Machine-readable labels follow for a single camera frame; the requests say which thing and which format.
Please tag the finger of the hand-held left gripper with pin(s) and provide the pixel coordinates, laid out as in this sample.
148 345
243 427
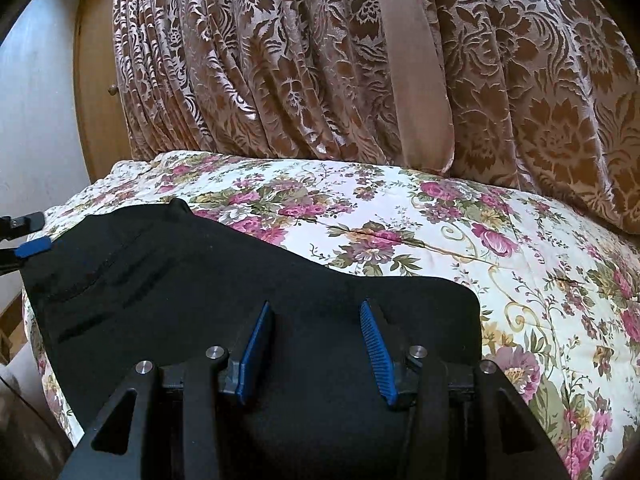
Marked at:
22 222
32 249

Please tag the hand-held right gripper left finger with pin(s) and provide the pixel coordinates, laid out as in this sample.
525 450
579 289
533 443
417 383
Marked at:
252 355

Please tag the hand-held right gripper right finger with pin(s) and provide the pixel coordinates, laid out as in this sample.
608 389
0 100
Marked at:
377 355

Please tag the black pants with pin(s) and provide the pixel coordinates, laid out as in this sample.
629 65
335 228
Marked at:
175 285

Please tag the floral bed blanket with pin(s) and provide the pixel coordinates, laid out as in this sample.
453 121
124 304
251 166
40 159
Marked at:
400 240

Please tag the wooden cabinet door with knob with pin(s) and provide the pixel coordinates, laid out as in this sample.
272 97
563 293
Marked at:
97 125

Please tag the plain brown curtain band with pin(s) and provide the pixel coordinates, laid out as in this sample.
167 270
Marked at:
415 85

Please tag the brown floral patterned curtain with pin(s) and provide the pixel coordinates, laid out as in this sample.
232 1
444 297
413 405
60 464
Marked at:
275 60

